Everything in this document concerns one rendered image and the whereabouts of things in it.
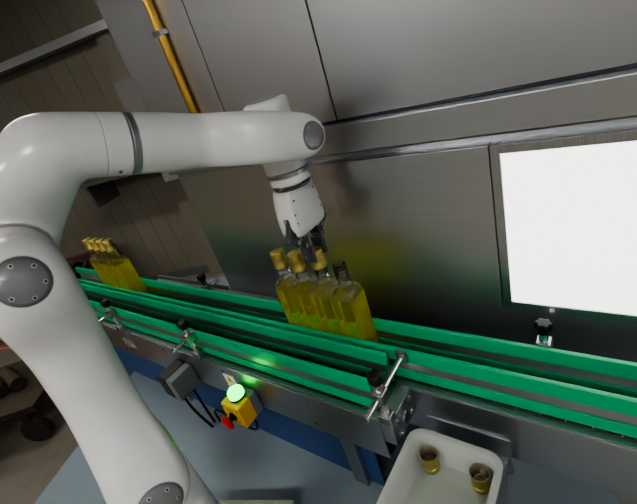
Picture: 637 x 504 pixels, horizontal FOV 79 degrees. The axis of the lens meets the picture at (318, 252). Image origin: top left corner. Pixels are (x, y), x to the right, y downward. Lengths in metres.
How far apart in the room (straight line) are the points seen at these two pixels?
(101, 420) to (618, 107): 0.85
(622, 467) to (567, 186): 0.46
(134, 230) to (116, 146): 3.96
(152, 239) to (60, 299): 3.95
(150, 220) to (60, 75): 1.46
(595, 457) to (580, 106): 0.56
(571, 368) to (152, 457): 0.71
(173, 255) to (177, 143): 3.87
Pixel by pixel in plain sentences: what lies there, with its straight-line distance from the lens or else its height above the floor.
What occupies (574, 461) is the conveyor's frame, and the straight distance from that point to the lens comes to 0.88.
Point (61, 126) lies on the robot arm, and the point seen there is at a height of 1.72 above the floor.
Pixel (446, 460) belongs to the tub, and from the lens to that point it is 0.89.
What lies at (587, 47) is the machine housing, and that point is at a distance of 0.71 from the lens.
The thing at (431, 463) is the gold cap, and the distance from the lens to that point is 0.87.
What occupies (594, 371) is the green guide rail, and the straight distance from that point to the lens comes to 0.84.
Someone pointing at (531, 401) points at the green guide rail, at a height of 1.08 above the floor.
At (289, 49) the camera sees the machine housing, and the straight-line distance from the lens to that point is 0.89.
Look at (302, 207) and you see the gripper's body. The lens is 0.77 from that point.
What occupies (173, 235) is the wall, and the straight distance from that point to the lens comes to 4.34.
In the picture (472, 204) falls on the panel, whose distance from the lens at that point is 0.78.
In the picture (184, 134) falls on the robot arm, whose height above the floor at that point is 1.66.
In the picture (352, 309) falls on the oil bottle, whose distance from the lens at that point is 0.84.
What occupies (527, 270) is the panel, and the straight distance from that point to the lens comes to 0.83.
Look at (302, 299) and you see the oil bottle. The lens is 0.91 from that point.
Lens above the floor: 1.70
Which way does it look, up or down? 26 degrees down
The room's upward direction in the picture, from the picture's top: 18 degrees counter-clockwise
